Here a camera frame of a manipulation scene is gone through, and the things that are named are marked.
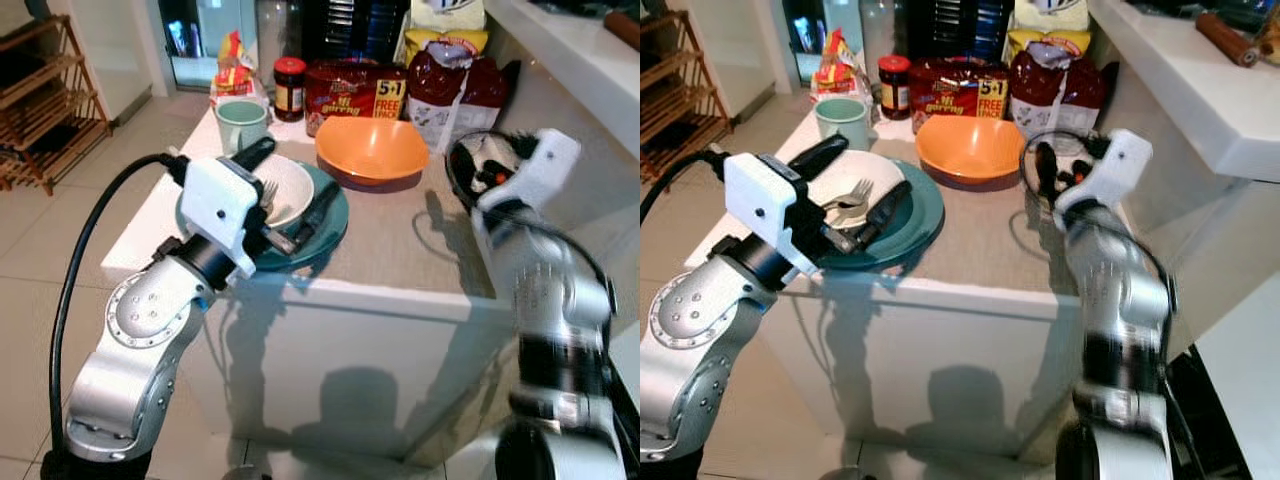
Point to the orange bowl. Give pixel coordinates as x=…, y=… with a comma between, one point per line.
x=372, y=148
x=970, y=148

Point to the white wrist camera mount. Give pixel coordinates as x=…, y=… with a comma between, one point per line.
x=540, y=165
x=218, y=200
x=760, y=205
x=1115, y=165

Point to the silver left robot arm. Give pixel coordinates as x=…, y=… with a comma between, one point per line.
x=130, y=350
x=690, y=340

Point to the glass door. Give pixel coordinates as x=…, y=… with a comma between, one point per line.
x=805, y=35
x=205, y=40

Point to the pale green mug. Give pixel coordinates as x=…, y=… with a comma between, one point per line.
x=842, y=122
x=240, y=125

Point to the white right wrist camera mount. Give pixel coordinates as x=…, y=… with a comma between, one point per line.
x=1115, y=165
x=540, y=165

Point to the red multipack snack package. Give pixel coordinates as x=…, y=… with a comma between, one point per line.
x=958, y=88
x=355, y=90

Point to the yellow snack bag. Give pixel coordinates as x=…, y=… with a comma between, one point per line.
x=1045, y=42
x=445, y=42

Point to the wooden slatted rack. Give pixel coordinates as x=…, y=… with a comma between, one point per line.
x=50, y=110
x=680, y=100

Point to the white printed bag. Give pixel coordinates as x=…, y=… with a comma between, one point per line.
x=448, y=12
x=1052, y=12

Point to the silver metal fork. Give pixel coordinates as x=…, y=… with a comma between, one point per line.
x=268, y=195
x=850, y=203

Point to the dark jar with red lid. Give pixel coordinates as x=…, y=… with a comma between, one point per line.
x=289, y=90
x=894, y=88

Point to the red and white bag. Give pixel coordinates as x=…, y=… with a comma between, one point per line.
x=1055, y=88
x=455, y=90

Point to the orange yellow snack packet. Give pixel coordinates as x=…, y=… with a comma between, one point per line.
x=235, y=70
x=838, y=68

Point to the white kitchen counter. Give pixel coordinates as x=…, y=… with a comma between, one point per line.
x=1190, y=90
x=570, y=50

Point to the teal dinner plate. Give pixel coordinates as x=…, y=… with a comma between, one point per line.
x=915, y=225
x=325, y=235

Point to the brown wooden rolling pin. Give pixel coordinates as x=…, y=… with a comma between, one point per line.
x=1228, y=40
x=622, y=28

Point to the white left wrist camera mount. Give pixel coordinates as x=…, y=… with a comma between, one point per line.
x=760, y=205
x=218, y=200

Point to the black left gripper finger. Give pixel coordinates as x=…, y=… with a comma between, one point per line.
x=255, y=152
x=820, y=153
x=318, y=210
x=885, y=212

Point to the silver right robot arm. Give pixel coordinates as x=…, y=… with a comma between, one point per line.
x=560, y=330
x=1120, y=330

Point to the black ribbed rack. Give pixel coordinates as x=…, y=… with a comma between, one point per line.
x=965, y=28
x=355, y=28

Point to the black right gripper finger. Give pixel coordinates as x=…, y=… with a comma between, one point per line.
x=1046, y=170
x=460, y=172

